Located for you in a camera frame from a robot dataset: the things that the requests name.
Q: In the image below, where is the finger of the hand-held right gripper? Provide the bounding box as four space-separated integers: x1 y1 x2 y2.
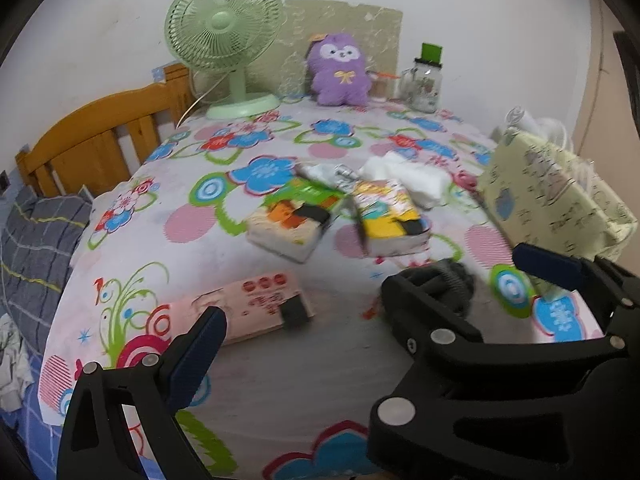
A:
513 242 640 343
367 266 640 480

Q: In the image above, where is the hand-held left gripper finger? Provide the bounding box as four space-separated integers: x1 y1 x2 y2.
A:
56 305 228 480

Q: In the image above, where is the yellow printed storage box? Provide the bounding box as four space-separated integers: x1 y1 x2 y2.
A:
476 126 640 302

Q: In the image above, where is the pink tissue packet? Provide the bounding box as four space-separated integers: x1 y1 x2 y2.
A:
164 271 317 347

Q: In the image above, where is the yellow tissue packet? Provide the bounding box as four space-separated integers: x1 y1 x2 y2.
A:
351 179 434 259

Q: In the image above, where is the green orange tissue packet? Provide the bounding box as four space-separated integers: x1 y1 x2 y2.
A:
246 179 332 264

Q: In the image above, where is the silver foil packet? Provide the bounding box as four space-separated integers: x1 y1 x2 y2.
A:
296 161 362 197

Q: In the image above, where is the floral tablecloth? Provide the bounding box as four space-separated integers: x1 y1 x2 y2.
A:
39 94 607 480

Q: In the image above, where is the white crumpled cloth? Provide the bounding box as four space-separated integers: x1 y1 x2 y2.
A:
0 314 35 412

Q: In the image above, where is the blue bed sheet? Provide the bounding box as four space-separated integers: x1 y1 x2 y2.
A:
0 350 63 480

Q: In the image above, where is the grey plaid bedding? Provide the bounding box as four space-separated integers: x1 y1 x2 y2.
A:
0 189 95 361

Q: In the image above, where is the glass jar mug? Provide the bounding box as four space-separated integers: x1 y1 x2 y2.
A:
396 56 446 113

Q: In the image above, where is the green plastic piece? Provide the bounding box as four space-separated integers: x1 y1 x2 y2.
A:
420 42 445 67

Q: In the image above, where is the cotton swab box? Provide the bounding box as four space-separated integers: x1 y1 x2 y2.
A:
371 66 402 100

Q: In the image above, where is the wooden bed headboard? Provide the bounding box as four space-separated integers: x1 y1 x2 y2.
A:
15 62 195 197

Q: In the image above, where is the purple plush toy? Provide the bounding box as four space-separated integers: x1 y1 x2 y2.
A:
305 31 375 107

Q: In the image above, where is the green desk fan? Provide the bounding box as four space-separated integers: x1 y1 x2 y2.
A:
164 0 287 121

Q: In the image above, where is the white fan cable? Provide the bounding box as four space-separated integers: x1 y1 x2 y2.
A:
174 74 223 130

